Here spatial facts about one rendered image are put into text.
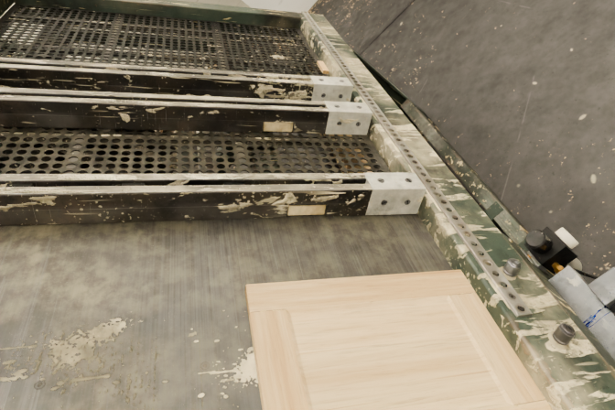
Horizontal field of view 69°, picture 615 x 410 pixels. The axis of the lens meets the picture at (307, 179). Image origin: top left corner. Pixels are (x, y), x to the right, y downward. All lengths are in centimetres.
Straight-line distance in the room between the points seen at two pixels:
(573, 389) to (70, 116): 111
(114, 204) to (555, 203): 156
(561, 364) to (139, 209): 74
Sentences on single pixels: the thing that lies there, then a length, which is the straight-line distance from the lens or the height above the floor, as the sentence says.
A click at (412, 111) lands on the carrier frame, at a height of 18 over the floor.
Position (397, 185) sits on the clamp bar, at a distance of 97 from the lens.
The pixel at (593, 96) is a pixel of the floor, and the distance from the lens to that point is 213.
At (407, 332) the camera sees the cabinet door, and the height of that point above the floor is 103.
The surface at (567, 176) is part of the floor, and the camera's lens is 198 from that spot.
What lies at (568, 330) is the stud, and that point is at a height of 87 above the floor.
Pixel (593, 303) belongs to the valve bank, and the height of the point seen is 74.
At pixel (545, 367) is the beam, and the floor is 90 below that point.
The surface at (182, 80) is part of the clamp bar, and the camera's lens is 130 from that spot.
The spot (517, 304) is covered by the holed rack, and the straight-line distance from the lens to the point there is 85.
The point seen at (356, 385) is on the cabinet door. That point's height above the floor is 112.
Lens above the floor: 163
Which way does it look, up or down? 32 degrees down
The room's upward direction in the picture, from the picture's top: 59 degrees counter-clockwise
